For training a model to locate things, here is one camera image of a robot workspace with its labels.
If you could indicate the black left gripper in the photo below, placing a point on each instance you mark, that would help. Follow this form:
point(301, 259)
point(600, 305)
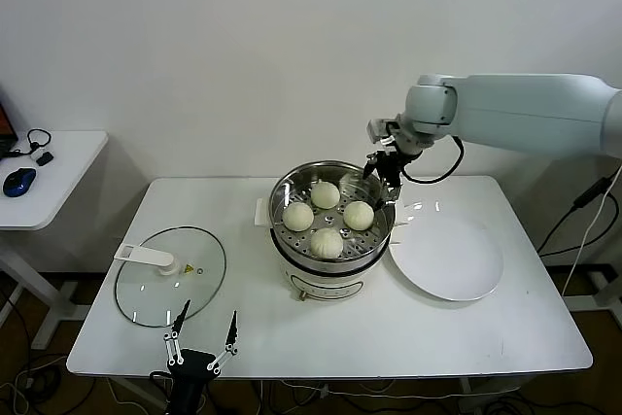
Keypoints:
point(189, 381)

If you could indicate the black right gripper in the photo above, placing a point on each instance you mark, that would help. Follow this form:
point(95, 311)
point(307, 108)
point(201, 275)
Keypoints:
point(391, 169)

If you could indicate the white steamed baozi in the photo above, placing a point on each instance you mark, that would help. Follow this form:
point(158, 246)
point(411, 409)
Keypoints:
point(297, 217)
point(325, 195)
point(358, 216)
point(325, 244)

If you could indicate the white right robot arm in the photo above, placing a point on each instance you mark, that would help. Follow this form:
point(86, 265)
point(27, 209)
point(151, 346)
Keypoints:
point(525, 109)

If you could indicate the steel perforated steamer basket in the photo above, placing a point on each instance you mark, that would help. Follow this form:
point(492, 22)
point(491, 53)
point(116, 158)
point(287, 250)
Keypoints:
point(362, 247)

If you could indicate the white round plate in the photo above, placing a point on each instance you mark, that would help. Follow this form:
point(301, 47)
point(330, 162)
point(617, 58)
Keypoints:
point(447, 259)

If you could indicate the white electric cooking pot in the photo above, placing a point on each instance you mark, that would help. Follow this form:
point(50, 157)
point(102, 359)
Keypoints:
point(321, 284)

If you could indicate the large white table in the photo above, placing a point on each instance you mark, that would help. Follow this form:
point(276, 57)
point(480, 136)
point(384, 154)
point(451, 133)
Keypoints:
point(340, 342)

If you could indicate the small white side table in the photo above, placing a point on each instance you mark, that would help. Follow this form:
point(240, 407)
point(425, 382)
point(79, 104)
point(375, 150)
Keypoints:
point(63, 182)

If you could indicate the small black device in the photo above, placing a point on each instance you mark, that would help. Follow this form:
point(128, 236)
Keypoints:
point(45, 160)

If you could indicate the blue computer mouse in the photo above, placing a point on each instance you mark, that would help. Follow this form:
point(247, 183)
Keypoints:
point(19, 182)

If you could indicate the laptop with red screen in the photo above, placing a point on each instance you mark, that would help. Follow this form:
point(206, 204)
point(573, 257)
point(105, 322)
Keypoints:
point(5, 143)

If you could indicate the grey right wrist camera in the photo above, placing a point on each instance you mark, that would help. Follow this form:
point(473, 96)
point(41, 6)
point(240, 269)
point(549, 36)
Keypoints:
point(379, 129)

